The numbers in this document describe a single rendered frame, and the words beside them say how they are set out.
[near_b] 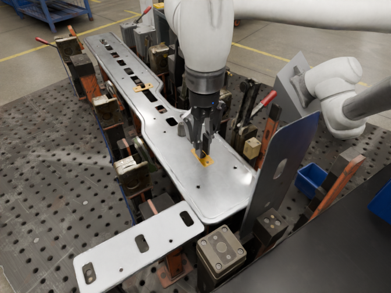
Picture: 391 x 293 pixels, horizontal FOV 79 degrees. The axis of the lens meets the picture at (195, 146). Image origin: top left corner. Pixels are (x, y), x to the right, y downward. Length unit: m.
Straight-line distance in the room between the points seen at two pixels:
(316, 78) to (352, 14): 0.70
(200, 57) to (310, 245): 0.46
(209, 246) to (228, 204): 0.16
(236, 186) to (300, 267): 0.24
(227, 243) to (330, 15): 0.54
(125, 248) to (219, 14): 0.52
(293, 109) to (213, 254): 1.00
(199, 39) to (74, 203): 0.84
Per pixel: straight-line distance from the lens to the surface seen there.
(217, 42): 0.48
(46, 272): 1.01
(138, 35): 1.32
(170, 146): 0.78
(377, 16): 0.72
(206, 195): 0.66
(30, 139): 1.49
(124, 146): 0.82
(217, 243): 0.53
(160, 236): 0.61
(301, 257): 0.60
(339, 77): 1.32
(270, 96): 0.78
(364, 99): 1.06
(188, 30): 0.49
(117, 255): 0.61
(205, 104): 0.57
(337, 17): 0.68
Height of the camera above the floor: 1.55
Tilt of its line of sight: 45 degrees down
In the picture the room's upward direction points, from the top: straight up
